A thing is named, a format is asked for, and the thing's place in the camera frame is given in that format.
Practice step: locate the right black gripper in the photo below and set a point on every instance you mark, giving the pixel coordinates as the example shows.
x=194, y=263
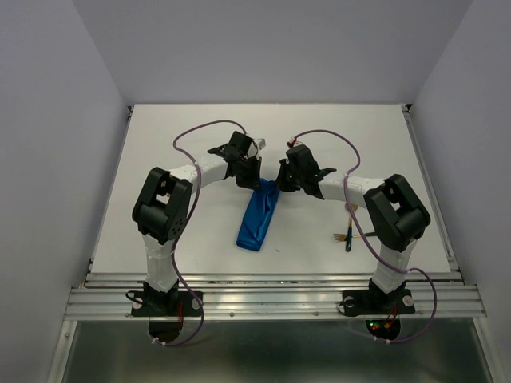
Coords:
x=279, y=177

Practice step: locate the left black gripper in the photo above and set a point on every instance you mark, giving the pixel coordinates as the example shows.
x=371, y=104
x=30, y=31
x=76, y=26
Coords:
x=254, y=181

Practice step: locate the blue cloth napkin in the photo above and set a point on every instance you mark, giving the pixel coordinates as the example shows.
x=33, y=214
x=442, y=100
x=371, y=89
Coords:
x=257, y=217

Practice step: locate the gold fork green handle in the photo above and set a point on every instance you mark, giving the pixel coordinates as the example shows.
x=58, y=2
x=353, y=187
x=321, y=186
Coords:
x=343, y=237

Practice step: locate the gold spoon green handle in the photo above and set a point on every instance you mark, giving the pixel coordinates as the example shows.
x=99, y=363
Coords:
x=348, y=243

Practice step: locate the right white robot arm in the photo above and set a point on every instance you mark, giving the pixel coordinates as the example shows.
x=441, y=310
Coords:
x=398, y=217

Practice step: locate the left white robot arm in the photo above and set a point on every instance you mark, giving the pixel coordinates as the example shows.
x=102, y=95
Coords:
x=161, y=210

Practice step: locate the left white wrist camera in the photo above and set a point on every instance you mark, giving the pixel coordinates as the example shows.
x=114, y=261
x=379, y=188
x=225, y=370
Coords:
x=256, y=147

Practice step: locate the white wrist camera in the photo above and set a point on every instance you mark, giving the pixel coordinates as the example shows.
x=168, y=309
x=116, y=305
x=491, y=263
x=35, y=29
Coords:
x=293, y=142
x=256, y=147

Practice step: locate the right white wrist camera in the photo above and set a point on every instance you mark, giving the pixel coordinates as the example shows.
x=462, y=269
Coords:
x=293, y=142

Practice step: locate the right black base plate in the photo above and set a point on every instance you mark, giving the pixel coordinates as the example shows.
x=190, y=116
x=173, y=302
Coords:
x=356, y=303

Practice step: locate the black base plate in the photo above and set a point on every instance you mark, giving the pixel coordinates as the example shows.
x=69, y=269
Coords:
x=179, y=304
x=356, y=303

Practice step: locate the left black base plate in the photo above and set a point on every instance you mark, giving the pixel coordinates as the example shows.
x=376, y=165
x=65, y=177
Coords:
x=179, y=304

